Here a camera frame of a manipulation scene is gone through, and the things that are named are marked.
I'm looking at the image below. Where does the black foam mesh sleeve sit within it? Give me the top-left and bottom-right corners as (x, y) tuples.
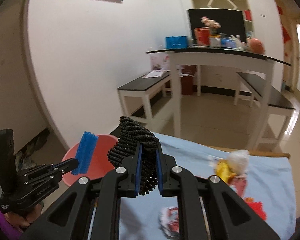
(107, 116), (159, 196)

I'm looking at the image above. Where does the blue foam mesh sleeve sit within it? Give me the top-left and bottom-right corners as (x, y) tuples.
(71, 131), (98, 176)

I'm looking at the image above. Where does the white red food wrapper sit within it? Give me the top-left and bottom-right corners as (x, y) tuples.
(158, 207), (180, 238)

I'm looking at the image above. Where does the yellow foam net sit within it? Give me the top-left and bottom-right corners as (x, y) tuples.
(214, 159), (237, 184)

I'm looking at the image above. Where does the white tissue bag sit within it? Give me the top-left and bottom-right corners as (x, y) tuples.
(226, 150), (250, 175)

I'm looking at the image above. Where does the purple sleeve forearm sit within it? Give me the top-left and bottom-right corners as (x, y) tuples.
(0, 211), (22, 240)

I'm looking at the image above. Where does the pink plastic trash bucket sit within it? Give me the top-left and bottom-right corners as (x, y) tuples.
(62, 134), (118, 187)

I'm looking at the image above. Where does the left hand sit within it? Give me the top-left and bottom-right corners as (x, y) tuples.
(4, 204), (42, 232)

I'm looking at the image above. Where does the left white dark bench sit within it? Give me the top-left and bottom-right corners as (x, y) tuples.
(117, 72), (170, 127)

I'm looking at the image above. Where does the white dark bench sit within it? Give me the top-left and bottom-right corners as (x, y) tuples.
(117, 72), (170, 127)
(233, 72), (296, 150)

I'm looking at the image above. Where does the paper sheet on bench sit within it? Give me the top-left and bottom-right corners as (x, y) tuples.
(142, 70), (165, 79)

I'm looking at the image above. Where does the light blue tablecloth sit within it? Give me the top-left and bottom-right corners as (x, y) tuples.
(88, 132), (297, 240)

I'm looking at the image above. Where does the clear plastic bag on bench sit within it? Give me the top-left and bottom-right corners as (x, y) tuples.
(150, 53), (170, 70)

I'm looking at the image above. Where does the dark red paper bag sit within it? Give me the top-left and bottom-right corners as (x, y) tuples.
(181, 65), (196, 95)

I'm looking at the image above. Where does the blue shopping bag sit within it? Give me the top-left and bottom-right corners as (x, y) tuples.
(165, 36), (188, 49)

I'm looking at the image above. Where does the right white dark bench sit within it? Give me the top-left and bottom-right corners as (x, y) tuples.
(233, 72), (296, 150)

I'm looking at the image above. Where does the white glass-top dining table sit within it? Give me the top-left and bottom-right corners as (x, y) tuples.
(147, 47), (289, 138)

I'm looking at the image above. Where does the red tin box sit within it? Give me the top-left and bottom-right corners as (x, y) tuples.
(194, 27), (210, 46)

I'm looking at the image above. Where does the orange pomelo fruit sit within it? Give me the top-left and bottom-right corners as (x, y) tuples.
(248, 38), (265, 55)

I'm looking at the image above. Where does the black television screen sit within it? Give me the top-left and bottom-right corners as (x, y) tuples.
(187, 8), (248, 46)

